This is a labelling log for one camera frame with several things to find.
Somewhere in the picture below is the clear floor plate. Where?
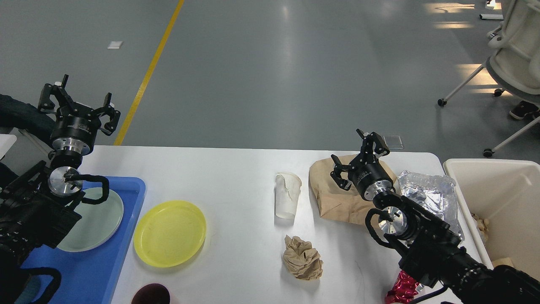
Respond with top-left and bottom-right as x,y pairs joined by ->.
383,135 -> 404,149

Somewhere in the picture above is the black shoe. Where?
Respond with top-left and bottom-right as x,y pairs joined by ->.
509,100 -> 540,120

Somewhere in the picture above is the yellow plastic plate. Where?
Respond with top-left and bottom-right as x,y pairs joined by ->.
133,200 -> 207,268

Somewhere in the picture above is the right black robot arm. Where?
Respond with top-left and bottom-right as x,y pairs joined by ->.
330,129 -> 540,304

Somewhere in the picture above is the brown paper bag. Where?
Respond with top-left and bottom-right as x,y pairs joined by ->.
309,158 -> 374,226

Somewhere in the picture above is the white office chair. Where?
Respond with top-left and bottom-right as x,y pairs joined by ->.
437,0 -> 540,157

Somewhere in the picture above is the pink mug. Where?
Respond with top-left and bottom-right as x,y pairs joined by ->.
131,283 -> 170,304

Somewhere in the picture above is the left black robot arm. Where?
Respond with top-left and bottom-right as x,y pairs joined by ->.
0,75 -> 120,304

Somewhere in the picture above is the white paper cup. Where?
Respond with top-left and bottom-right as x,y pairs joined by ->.
275,172 -> 302,220

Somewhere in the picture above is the white floor marker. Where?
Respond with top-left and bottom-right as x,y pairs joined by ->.
107,41 -> 123,49

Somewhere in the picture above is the blue plastic tray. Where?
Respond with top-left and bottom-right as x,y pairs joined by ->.
22,176 -> 146,304

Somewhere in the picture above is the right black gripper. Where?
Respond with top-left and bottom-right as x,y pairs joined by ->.
330,129 -> 394,201

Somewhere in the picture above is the crumpled brown paper ball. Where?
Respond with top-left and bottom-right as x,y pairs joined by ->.
282,235 -> 324,281

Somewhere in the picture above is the crumpled aluminium foil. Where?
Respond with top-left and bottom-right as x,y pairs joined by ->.
397,171 -> 464,241

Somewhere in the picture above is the dark clothed person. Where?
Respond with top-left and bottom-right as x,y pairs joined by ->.
0,94 -> 55,140

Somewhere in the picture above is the pale green plate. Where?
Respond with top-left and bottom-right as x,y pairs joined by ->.
57,189 -> 124,252

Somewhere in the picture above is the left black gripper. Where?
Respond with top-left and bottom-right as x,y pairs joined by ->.
38,75 -> 120,155

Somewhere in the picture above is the beige waste bin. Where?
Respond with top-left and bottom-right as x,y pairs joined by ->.
443,158 -> 540,279

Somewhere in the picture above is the red shiny wrapper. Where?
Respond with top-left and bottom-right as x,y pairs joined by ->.
384,270 -> 424,304

